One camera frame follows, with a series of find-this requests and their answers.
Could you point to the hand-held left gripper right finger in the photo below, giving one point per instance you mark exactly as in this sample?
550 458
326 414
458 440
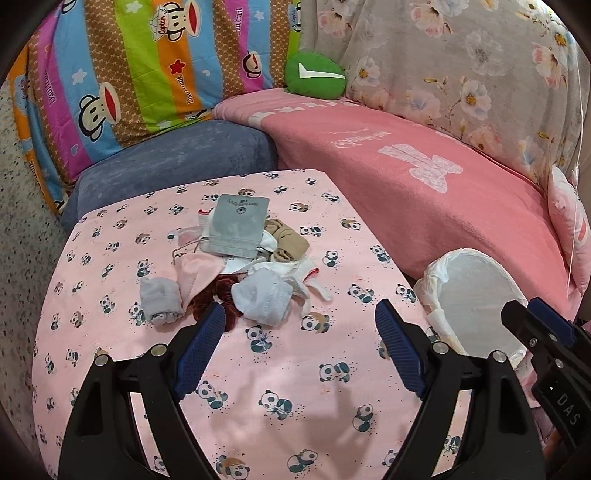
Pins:
399 350

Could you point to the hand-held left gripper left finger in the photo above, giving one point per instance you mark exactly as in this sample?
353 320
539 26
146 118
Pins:
198 350

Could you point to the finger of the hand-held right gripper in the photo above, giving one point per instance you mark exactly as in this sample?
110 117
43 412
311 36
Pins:
519 318
551 321

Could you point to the dark red scrunchie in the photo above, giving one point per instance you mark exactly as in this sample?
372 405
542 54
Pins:
201 302

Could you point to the white bin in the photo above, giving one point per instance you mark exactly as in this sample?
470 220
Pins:
471 300

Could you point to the white sock with red trim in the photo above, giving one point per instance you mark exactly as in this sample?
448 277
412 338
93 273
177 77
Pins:
318 288

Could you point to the grey sock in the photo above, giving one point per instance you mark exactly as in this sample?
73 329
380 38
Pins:
159 300

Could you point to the pink panda print cloth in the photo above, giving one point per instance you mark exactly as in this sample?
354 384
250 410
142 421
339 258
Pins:
300 369

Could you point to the pink pillow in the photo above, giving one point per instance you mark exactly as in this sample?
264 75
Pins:
565 217

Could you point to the clear plastic bag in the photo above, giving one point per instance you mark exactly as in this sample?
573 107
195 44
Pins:
189 235

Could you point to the white crumpled cloth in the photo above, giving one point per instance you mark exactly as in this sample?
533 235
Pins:
265 242

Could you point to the beige stocking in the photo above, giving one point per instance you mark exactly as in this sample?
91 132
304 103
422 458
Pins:
284 247

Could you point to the pink blanket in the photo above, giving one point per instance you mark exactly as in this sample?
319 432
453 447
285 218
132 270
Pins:
369 175

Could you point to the blue-grey sofa cushion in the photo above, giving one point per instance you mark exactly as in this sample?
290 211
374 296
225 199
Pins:
184 147

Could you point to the grey floral sheet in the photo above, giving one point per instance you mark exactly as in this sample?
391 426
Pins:
438 69

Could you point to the green cushion with white check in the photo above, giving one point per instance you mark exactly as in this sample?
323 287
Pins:
314 85

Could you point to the striped cartoon blanket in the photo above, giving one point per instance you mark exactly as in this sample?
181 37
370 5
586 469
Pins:
138 60

